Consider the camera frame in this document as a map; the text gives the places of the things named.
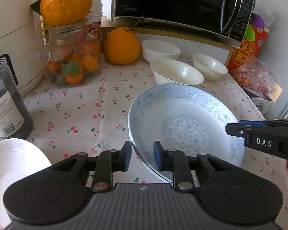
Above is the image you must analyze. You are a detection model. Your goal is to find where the blue patterned ceramic plate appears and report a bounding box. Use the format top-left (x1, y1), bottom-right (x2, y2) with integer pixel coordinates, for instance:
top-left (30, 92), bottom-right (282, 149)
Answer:
top-left (128, 84), bottom-right (246, 183)

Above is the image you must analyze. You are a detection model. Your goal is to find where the plastic bag of snacks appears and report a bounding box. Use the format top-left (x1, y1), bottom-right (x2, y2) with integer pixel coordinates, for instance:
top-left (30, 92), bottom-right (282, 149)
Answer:
top-left (231, 55), bottom-right (276, 94)

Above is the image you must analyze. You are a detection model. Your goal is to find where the cherry print tablecloth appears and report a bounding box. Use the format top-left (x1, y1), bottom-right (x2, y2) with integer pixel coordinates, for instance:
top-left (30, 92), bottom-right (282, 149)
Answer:
top-left (0, 54), bottom-right (288, 223)

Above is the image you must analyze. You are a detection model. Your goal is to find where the cream bowl back right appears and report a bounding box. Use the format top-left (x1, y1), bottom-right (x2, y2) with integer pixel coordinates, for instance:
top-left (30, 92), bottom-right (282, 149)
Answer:
top-left (191, 53), bottom-right (228, 81)

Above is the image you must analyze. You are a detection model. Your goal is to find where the cream bowl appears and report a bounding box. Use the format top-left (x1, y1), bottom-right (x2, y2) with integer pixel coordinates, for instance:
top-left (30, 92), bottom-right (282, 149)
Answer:
top-left (191, 53), bottom-right (228, 81)
top-left (150, 59), bottom-right (204, 86)

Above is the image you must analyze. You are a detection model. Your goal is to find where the red snack box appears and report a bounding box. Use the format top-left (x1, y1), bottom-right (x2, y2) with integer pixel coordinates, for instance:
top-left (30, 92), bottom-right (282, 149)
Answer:
top-left (227, 13), bottom-right (270, 71)

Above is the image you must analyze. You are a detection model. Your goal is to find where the cream bowl front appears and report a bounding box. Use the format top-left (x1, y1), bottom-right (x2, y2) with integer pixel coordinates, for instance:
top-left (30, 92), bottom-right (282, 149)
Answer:
top-left (150, 59), bottom-right (204, 86)

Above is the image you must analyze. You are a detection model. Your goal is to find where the white plate lower left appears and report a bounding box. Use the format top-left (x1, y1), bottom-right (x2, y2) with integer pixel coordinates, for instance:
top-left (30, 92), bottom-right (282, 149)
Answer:
top-left (0, 138), bottom-right (51, 229)

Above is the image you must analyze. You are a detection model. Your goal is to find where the dark jar with label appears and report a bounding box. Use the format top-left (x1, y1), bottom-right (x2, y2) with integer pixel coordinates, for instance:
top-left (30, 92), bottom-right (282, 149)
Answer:
top-left (0, 53), bottom-right (34, 139)

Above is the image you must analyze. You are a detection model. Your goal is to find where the glass jar with kumquats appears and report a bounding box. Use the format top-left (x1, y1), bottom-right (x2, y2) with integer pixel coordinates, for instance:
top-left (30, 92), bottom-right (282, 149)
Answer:
top-left (26, 19), bottom-right (103, 88)

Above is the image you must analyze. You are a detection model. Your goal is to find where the white bowl back left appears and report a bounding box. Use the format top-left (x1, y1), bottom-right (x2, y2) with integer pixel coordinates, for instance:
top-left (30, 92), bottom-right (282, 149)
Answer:
top-left (141, 39), bottom-right (181, 63)

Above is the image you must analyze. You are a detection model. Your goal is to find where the large orange on table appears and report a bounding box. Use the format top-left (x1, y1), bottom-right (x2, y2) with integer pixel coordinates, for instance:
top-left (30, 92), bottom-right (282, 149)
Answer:
top-left (104, 27), bottom-right (141, 65)

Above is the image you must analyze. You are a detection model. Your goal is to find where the black microwave oven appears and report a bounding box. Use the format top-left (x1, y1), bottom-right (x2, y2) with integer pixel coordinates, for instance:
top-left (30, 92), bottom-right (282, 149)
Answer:
top-left (110, 0), bottom-right (255, 47)

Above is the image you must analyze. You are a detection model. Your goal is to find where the stack of paper cups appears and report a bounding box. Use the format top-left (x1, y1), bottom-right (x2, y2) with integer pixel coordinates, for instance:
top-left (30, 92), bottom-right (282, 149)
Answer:
top-left (86, 0), bottom-right (104, 40)

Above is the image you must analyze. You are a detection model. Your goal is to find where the white appliance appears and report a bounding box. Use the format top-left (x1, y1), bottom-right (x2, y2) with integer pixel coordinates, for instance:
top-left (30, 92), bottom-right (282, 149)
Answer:
top-left (0, 0), bottom-right (44, 96)

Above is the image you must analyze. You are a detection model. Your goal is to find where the large orange on jar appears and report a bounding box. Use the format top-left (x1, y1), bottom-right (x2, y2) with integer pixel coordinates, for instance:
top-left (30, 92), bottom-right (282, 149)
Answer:
top-left (40, 0), bottom-right (93, 26)

